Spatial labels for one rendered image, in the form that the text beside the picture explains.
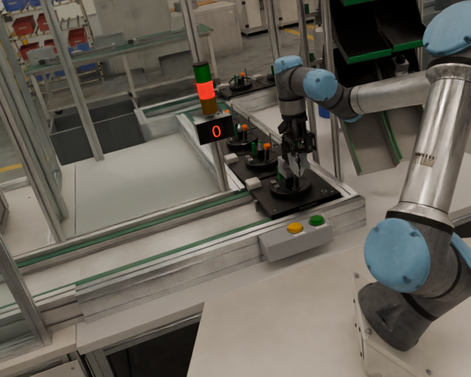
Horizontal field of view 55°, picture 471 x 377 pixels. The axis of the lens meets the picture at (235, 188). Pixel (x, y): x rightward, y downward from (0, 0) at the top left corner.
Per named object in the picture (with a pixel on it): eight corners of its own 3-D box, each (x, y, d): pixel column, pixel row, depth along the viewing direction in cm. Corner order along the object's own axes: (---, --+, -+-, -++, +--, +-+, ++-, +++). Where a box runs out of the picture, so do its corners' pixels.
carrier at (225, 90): (267, 90, 265) (264, 68, 259) (228, 99, 260) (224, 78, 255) (253, 81, 286) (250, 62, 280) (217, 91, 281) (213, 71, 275)
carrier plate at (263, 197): (341, 197, 144) (340, 191, 143) (272, 221, 139) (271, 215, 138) (307, 170, 165) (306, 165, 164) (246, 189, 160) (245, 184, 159)
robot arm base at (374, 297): (419, 363, 92) (459, 336, 88) (367, 332, 87) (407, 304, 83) (397, 306, 105) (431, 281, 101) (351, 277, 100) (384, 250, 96)
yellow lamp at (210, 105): (220, 111, 142) (217, 96, 140) (205, 116, 141) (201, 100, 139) (215, 108, 147) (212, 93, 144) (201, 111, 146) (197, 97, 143)
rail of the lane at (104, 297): (366, 225, 144) (365, 195, 139) (87, 323, 126) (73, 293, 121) (356, 217, 149) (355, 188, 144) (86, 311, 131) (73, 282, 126)
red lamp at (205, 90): (217, 96, 140) (214, 81, 138) (201, 100, 139) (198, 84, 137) (212, 93, 144) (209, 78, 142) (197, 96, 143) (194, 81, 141)
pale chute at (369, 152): (395, 167, 147) (400, 162, 143) (356, 176, 147) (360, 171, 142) (368, 93, 156) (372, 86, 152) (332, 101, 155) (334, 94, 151)
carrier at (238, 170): (306, 169, 166) (302, 138, 160) (244, 188, 161) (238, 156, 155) (279, 148, 187) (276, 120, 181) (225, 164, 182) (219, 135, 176)
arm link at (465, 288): (451, 322, 91) (509, 283, 85) (417, 313, 83) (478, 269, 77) (419, 273, 99) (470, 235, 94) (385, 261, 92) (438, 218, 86)
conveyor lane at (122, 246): (342, 221, 148) (341, 194, 144) (86, 310, 131) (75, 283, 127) (304, 187, 173) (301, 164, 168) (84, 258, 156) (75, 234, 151)
